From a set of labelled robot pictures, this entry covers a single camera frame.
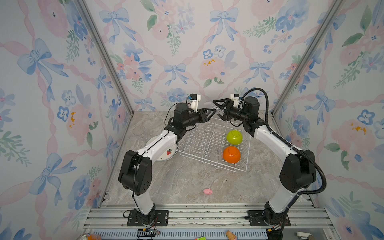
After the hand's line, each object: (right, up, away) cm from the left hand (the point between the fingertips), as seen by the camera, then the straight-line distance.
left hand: (214, 109), depth 76 cm
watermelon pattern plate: (-27, -26, +18) cm, 41 cm away
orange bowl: (+12, -25, +14) cm, 32 cm away
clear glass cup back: (-50, -11, +31) cm, 60 cm away
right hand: (-1, +3, +2) cm, 4 cm away
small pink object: (-3, -44, +5) cm, 44 cm away
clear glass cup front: (+3, -23, +10) cm, 25 cm away
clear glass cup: (+4, -1, +2) cm, 4 cm away
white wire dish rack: (+6, -19, +26) cm, 33 cm away
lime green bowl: (+17, -15, +24) cm, 33 cm away
